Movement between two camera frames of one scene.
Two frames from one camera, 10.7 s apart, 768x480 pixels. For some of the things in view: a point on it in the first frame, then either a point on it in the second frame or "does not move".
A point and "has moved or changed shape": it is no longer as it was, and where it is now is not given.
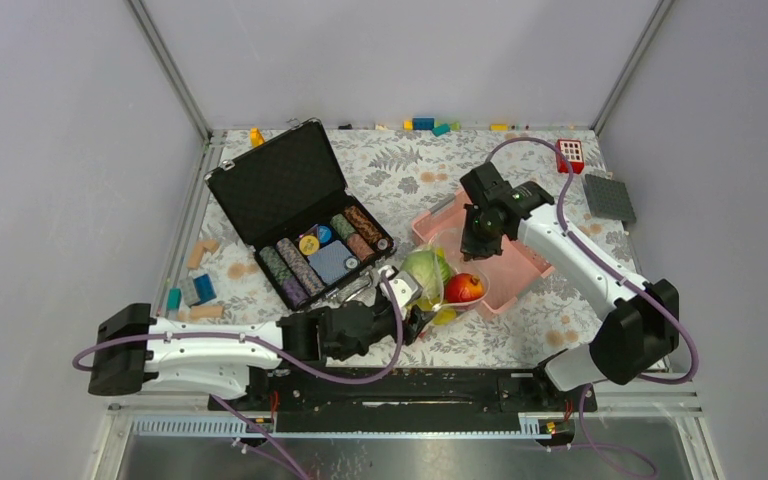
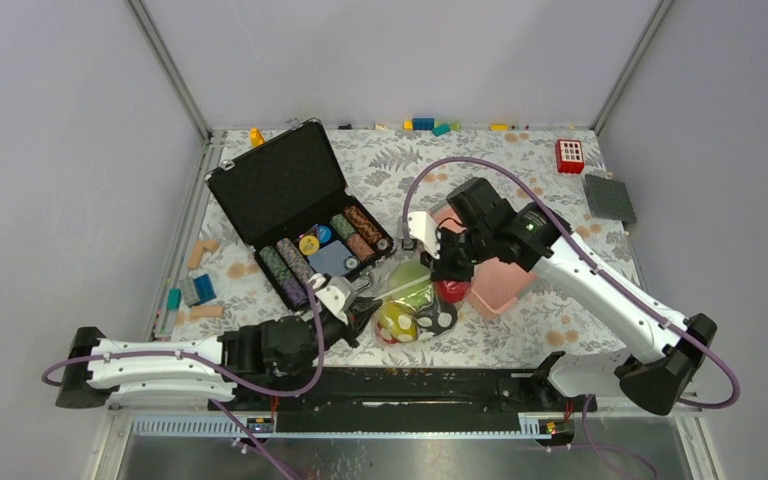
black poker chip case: [313, 238] does not move
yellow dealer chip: [309, 245] does not move
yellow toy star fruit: [444, 316] has moved or changed shape
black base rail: [403, 399] does not move
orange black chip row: [366, 227] does not move
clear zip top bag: [449, 277] has moved or changed shape
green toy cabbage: [430, 271] has moved or changed shape
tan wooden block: [211, 245] does not move
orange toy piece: [256, 138] does not move
